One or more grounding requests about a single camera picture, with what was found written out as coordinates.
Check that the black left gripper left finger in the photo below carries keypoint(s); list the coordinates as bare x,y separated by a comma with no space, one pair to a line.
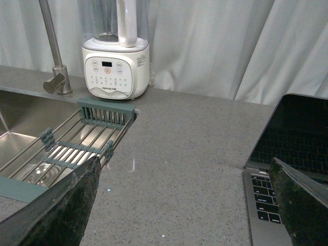
60,215

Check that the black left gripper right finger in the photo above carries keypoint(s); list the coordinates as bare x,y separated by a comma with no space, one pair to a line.
302,204

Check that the grey laptop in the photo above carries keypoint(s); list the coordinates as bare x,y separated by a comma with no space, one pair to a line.
296,133

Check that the stainless steel sink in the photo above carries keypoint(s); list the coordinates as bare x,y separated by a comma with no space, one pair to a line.
23,128

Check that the green steel sink rack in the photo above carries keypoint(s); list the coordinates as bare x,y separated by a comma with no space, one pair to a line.
66,151

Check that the steel faucet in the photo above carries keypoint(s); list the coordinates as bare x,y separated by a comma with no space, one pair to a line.
60,83

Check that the white curtain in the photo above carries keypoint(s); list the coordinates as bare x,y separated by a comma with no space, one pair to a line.
252,51

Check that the white blender appliance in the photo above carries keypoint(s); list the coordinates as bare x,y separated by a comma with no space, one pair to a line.
116,58

